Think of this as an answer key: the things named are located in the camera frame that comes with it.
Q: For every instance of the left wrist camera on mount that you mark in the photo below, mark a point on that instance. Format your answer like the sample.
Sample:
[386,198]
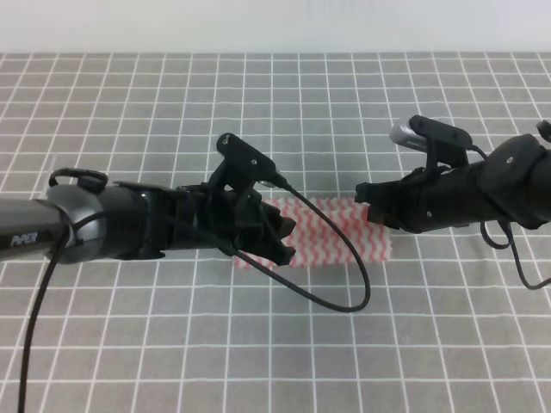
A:
[249,162]

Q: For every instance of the pink wavy striped towel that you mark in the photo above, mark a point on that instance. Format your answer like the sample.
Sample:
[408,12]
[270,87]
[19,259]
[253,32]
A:
[316,244]

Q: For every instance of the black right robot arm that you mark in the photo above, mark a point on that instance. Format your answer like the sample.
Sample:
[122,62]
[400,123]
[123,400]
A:
[512,184]

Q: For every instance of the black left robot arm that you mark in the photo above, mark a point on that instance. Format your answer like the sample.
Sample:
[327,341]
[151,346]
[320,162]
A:
[132,221]

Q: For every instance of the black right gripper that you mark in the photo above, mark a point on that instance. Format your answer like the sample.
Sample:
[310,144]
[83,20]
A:
[398,196]

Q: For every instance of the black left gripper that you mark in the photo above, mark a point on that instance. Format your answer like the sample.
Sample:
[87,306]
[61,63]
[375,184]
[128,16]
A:
[239,219]

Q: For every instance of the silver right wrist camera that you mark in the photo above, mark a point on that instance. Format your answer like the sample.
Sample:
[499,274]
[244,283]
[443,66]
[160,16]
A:
[441,142]

